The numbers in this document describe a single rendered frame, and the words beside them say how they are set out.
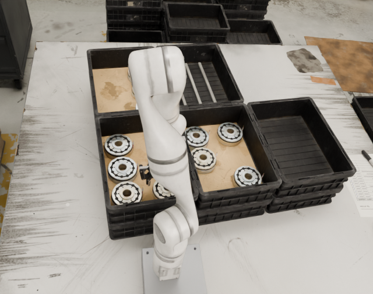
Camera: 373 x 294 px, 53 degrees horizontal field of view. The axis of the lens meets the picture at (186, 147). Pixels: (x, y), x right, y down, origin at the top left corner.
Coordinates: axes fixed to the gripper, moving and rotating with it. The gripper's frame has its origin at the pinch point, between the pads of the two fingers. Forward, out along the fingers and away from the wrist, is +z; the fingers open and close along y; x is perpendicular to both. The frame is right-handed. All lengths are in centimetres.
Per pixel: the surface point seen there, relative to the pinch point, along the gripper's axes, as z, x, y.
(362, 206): 15, -5, 86
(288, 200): 6.2, -5.7, 48.9
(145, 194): 5.0, -2.2, -4.1
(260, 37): 54, 156, 93
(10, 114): 95, 113, -84
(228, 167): 4.6, 8.2, 27.9
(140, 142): 5.9, 21.4, -4.8
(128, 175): 2.6, 4.1, -9.8
